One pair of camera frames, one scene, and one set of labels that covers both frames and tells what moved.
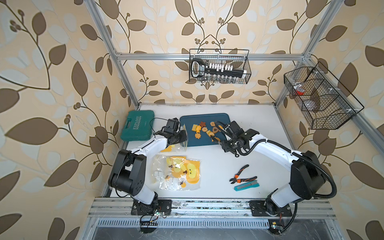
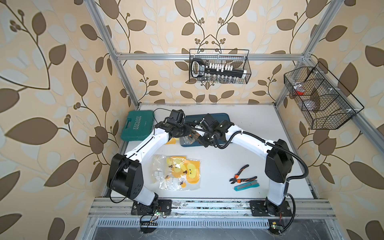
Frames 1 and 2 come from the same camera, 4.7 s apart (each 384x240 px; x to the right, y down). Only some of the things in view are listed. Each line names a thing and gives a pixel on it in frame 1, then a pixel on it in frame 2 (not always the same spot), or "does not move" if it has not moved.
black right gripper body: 229,145 -> 207,138
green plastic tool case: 138,125 does not move
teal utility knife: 253,184 does not move
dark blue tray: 191,119 does not move
